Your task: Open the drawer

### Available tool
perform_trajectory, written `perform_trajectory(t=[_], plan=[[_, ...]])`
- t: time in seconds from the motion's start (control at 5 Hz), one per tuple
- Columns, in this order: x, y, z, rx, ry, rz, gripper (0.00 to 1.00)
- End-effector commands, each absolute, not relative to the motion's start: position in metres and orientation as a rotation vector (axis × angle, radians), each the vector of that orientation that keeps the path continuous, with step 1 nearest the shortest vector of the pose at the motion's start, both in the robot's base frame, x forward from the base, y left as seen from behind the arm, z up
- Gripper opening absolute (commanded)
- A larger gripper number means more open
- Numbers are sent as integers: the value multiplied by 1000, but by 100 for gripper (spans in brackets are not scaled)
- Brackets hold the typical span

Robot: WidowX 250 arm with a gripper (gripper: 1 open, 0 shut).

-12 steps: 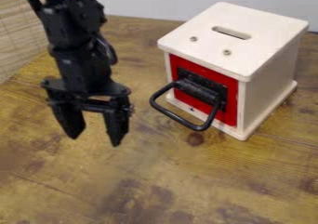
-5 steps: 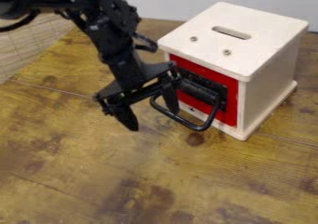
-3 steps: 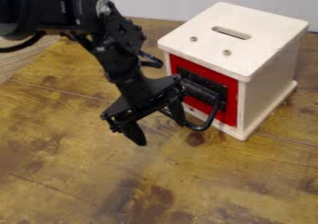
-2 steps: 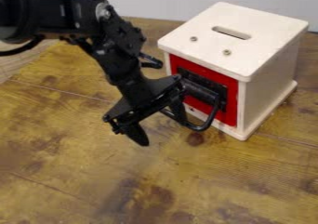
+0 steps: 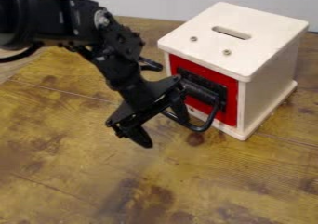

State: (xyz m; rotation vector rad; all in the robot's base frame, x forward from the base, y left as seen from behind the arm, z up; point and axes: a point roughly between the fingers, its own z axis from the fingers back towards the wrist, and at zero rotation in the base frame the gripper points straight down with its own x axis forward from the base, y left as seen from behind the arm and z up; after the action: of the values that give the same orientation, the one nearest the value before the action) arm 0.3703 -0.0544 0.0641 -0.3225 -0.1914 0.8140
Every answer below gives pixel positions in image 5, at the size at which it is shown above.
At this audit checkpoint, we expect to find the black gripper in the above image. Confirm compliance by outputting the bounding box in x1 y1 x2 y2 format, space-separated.
96 59 190 149

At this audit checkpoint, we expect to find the black metal drawer handle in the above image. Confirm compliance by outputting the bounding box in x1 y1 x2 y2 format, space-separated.
162 78 220 132

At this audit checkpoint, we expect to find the red drawer front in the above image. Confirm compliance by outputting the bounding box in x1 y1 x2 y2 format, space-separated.
168 53 239 127

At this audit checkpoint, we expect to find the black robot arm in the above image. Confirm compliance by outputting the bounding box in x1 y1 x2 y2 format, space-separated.
0 0 188 149

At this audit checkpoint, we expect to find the white wooden box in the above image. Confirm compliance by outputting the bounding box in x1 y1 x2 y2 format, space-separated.
157 2 308 140

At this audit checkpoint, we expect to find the black cable loop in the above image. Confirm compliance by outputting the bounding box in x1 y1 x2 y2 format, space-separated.
137 56 164 72

